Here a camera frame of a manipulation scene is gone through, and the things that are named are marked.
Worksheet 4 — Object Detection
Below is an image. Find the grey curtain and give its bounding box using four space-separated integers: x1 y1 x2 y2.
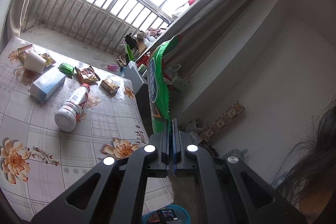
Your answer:
147 0 267 98

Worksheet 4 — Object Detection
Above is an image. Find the dark bread bag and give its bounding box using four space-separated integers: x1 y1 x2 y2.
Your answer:
198 140 219 159

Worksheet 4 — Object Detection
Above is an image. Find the patterned tile board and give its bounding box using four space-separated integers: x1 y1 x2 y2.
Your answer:
202 100 246 139

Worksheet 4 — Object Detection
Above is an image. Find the white paper cup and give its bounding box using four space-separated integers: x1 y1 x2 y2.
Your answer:
24 49 48 74

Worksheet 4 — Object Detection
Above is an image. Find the white handled plastic bag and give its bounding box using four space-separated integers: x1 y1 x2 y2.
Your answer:
164 64 181 76

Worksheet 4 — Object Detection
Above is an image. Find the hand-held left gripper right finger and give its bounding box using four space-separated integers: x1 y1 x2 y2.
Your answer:
172 118 307 224

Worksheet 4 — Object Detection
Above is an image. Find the white strawberry drink bottle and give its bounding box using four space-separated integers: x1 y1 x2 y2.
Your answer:
54 83 91 132

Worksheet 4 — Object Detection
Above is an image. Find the brown cardboard box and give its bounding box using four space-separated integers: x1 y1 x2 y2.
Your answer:
136 39 149 55

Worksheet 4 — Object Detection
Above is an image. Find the green snack packet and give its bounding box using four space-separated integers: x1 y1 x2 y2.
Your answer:
146 34 183 135

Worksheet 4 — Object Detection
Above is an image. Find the pile of clothes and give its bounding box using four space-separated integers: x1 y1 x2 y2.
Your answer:
133 27 164 42

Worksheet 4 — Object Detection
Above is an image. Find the small green packet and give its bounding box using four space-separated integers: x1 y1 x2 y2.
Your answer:
58 63 75 75

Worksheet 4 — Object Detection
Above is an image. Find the grey cabinet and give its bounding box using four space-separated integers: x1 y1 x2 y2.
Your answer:
123 61 158 130

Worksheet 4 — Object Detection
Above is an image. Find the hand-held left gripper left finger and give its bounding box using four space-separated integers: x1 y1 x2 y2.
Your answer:
30 119 172 224

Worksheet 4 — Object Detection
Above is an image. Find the blue white carton box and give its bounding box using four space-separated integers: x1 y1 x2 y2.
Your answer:
29 67 67 104

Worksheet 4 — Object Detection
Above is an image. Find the golden snack packet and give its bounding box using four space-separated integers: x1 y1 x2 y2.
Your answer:
100 77 121 94

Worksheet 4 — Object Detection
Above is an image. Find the person's head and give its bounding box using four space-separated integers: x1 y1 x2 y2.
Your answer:
270 103 336 224

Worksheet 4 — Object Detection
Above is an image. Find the brown snack packet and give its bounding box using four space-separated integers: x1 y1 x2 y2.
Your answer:
75 66 101 84

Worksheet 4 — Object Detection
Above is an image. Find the metal window railing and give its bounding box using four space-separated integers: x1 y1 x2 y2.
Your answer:
24 0 171 56

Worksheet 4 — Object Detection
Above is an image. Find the green paper bag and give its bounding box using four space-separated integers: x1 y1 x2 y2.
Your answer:
125 42 134 64

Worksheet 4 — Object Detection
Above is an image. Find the blue plastic basket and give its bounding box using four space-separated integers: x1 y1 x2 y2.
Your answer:
142 204 191 224

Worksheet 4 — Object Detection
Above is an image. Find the golden brown wrapper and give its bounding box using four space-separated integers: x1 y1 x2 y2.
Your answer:
17 44 33 62
39 53 56 67

